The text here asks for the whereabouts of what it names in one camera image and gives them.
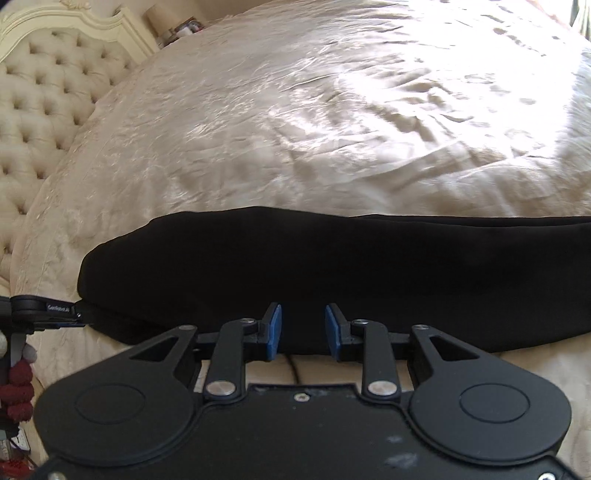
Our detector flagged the black pants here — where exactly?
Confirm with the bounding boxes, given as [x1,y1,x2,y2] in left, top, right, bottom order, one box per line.
[77,207,590,355]

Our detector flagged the red knitted sleeve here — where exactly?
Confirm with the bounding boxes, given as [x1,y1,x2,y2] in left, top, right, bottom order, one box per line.
[1,332,37,424]

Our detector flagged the cream embroidered bedspread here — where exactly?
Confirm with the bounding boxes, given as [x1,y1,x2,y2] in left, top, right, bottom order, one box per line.
[8,0,591,398]

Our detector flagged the tufted cream headboard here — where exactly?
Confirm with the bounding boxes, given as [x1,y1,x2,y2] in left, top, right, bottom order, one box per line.
[1,1,158,295]

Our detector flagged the beige bedside lamp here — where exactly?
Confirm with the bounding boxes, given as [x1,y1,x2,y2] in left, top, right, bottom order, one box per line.
[143,2,183,37]

